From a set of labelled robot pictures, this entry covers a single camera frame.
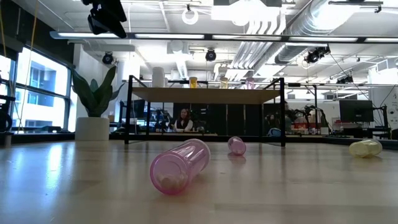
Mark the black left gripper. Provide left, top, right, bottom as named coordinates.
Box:
left=81, top=0, right=127, bottom=39

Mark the overhead rig light bar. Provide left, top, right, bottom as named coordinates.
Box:
left=49, top=30, right=398, bottom=44

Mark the snake plant in white pot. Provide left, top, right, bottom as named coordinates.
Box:
left=72, top=65, right=126, bottom=141

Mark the person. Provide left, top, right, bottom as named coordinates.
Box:
left=173, top=108, right=195, bottom=133

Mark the black track light cluster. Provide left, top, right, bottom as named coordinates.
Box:
left=304, top=45, right=331, bottom=65

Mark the black computer monitor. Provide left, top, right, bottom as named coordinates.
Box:
left=338, top=99, right=375, bottom=123

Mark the white ring lamp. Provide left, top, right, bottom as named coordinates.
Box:
left=182, top=7, right=200, bottom=26

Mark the long pale yellow cable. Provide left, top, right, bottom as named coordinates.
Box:
left=17, top=0, right=40, bottom=133

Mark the large window black frame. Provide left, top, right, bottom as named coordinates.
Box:
left=0, top=46, right=74, bottom=134

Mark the wooden shelf black metal frame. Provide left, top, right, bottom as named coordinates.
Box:
left=124, top=74, right=286, bottom=147

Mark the black aluminium table frame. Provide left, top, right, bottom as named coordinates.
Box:
left=0, top=130, right=398, bottom=151

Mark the silver ventilation duct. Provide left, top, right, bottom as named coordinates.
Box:
left=275, top=0, right=358, bottom=65

